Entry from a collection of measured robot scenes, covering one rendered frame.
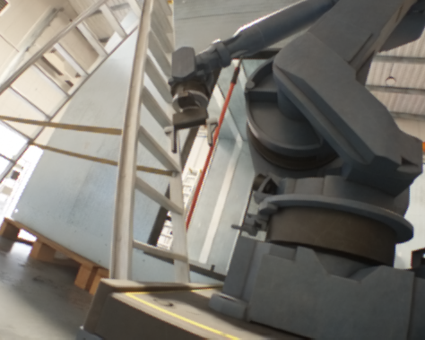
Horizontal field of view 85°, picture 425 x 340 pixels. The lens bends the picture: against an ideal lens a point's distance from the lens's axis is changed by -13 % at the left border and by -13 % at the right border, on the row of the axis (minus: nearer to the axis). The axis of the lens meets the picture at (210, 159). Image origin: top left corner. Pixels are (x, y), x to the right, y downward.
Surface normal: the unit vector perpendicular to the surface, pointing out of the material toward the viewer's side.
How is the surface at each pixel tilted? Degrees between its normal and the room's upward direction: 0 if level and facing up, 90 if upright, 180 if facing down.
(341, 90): 90
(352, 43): 90
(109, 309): 90
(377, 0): 90
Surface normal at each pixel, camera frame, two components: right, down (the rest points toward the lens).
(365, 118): -0.23, -0.43
